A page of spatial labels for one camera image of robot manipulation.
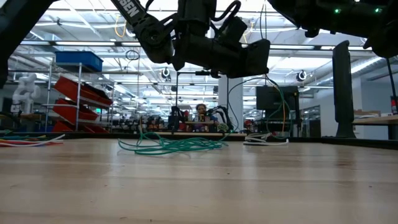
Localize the blue plastic bin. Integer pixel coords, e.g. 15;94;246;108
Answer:
55;50;104;73

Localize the wooden workstation table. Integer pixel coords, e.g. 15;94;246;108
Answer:
151;131;249;138

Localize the multicoloured wire bundle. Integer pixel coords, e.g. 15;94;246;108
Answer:
0;133;66;148

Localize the white structural column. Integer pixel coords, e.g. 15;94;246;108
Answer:
217;76;244;133

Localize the green cord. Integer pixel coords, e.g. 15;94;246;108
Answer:
118;74;292;156

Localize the person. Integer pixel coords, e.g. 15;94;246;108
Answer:
192;103;218;131

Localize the thin black pole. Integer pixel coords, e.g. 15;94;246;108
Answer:
386;57;398;105

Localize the black workstation frame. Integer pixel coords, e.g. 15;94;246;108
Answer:
175;70;230;133

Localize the metal shelf rack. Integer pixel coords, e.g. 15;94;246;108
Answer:
42;60;114;134

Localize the black cable loop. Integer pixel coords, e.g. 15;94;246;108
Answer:
124;49;141;62

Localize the black monitor cart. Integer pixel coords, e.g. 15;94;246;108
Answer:
253;108;321;139

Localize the white cord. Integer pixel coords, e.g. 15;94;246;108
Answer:
243;132;290;146

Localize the black monitor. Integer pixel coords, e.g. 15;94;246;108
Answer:
255;85;300;111

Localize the thin yellow drop cable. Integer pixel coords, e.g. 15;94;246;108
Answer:
272;85;286;133

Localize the silver ventilation duct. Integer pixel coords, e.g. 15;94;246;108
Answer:
26;18;47;42

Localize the tall black upright panel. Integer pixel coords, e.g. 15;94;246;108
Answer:
331;39;358;139

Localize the black left camera cable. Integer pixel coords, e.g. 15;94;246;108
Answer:
211;0;242;22

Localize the red plastic shelf bin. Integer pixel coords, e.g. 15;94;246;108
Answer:
54;76;113;108
51;120;109;134
52;98;100;124

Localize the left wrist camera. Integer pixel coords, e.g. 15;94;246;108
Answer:
217;15;249;47

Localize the light wooden table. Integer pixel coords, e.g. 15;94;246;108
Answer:
352;114;398;141

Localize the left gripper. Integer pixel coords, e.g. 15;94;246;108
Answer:
172;0;271;79

